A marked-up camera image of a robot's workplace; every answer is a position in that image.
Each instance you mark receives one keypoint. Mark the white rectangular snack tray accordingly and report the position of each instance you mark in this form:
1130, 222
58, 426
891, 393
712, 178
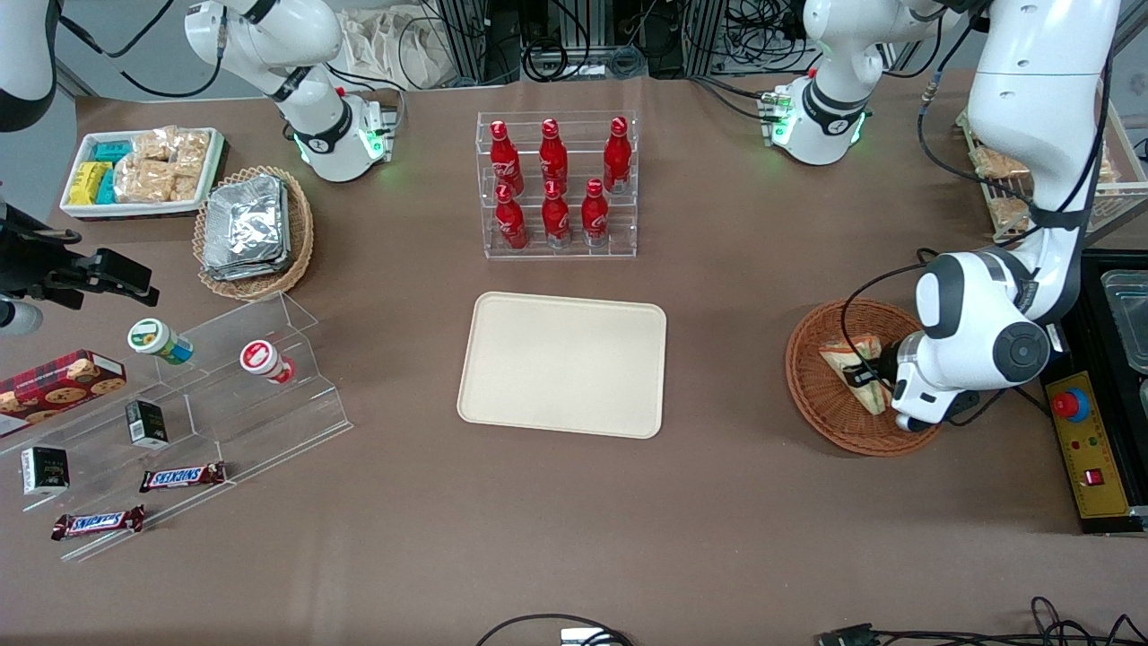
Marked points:
134, 209

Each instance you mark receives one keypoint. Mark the silver foil packet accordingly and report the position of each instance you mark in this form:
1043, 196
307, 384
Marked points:
260, 273
242, 220

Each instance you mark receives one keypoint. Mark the clear bagged pastry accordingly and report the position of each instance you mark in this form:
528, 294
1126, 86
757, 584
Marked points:
1012, 217
1000, 166

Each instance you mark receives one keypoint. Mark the triangle sandwich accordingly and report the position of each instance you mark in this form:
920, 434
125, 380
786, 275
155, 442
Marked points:
837, 359

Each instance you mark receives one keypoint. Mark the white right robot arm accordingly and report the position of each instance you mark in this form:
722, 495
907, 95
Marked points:
269, 36

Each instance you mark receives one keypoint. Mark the black equipment rack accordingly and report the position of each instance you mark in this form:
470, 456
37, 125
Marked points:
583, 31

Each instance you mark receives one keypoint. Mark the black yellow control box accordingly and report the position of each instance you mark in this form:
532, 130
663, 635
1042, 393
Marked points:
1090, 467

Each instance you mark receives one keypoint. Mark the round brown wicker basket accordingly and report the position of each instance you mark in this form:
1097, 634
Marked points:
825, 413

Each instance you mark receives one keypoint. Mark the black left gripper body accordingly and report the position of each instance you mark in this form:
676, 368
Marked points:
883, 363

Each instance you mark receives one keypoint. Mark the oval light wicker basket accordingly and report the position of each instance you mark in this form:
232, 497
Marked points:
269, 288

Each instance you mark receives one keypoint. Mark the small black carton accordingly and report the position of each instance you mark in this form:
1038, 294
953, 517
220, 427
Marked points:
146, 423
45, 471

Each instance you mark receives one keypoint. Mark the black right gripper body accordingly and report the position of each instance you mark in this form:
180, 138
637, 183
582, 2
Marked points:
31, 262

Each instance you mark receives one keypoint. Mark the yellow snack packet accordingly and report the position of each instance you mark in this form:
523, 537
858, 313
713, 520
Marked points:
82, 193
91, 172

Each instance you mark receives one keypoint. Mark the clear box of pastries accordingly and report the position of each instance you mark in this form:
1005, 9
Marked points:
1126, 202

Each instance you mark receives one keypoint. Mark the red cookie box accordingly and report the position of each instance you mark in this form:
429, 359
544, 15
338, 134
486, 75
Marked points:
54, 386

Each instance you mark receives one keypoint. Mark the beige rectangular tray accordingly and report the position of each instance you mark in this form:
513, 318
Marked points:
556, 368

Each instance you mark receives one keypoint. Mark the red lid drink cup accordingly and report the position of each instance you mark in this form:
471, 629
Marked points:
262, 359

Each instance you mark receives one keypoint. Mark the green lid drink cup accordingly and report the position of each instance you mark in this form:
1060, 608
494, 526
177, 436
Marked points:
157, 339

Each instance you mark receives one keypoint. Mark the red emergency stop button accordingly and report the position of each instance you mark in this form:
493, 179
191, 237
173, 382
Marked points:
1070, 405

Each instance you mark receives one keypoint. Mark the red cola bottle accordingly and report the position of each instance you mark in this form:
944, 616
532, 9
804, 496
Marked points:
556, 220
595, 217
505, 161
617, 157
511, 222
553, 157

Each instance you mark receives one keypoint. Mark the clear acrylic bottle rack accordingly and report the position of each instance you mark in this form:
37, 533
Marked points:
574, 254

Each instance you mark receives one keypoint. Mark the beige cloth bag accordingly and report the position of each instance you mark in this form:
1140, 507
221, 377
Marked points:
395, 49

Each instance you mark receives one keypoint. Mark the clear rice cracker bag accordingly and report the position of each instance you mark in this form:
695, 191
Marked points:
186, 184
143, 181
193, 148
154, 144

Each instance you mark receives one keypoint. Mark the clear acrylic stepped stand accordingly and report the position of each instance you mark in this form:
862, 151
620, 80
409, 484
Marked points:
99, 467
287, 422

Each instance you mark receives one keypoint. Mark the brown snickers bar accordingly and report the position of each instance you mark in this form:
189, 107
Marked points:
182, 477
97, 522

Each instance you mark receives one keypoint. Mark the teal snack packet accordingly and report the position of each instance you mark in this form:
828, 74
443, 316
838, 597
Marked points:
107, 188
112, 152

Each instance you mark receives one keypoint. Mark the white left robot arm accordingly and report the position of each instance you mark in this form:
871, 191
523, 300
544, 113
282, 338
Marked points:
1031, 90

